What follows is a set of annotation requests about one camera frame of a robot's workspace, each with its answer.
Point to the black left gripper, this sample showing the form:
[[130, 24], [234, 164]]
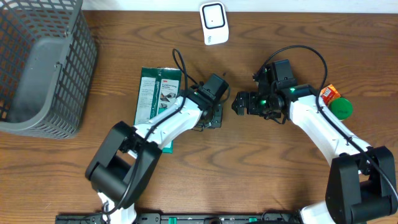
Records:
[[213, 126]]

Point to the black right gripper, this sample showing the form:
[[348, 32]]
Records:
[[253, 107]]

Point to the orange snack packet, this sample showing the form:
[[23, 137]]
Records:
[[329, 94]]

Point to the white green package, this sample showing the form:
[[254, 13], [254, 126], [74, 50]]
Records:
[[158, 91]]

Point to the green lidded white canister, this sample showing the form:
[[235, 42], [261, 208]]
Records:
[[341, 108]]

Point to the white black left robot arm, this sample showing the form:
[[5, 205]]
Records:
[[125, 161]]

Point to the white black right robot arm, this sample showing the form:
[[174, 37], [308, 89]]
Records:
[[361, 183]]

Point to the white black barcode scanner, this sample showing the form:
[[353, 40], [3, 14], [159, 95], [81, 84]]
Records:
[[214, 23]]

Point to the grey plastic mesh basket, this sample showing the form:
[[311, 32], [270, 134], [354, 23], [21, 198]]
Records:
[[48, 58]]

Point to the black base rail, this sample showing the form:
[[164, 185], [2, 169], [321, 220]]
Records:
[[156, 218]]

